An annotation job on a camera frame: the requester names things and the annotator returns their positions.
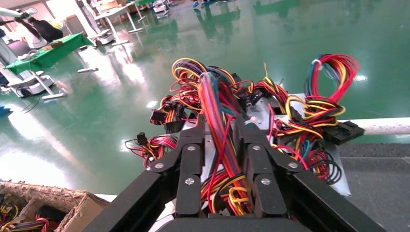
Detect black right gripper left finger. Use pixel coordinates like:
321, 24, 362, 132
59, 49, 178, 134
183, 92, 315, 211
81, 114, 205, 232

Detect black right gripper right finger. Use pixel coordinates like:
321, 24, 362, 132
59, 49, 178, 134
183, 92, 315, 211
234, 114, 387, 232

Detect power supply with coloured wires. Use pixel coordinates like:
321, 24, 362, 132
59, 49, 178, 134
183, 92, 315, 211
4, 214, 60, 232
0, 204, 20, 225
149, 58, 291, 134
179, 72, 273, 217
125, 131, 180, 170
272, 141, 351, 197
272, 54, 366, 145

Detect brown cardboard box with dividers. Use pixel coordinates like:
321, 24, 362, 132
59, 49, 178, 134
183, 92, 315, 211
0, 181, 111, 232

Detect white cart pipe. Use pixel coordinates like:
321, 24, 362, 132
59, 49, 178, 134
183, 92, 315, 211
339, 117, 410, 136

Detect white table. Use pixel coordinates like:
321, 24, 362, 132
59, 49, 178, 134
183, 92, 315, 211
94, 2, 145, 46

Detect green cloth table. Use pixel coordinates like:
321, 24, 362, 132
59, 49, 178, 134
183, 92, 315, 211
5, 33, 95, 100

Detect small brown box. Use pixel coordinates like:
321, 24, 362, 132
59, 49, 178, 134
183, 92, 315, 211
43, 41, 64, 51

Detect white headset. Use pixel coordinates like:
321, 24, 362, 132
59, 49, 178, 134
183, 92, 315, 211
17, 49, 40, 61

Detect person in black clothes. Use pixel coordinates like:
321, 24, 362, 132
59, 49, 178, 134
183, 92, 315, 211
29, 16, 64, 42

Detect person in white shirt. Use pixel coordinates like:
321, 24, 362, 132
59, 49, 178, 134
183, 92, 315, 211
14, 17, 48, 49

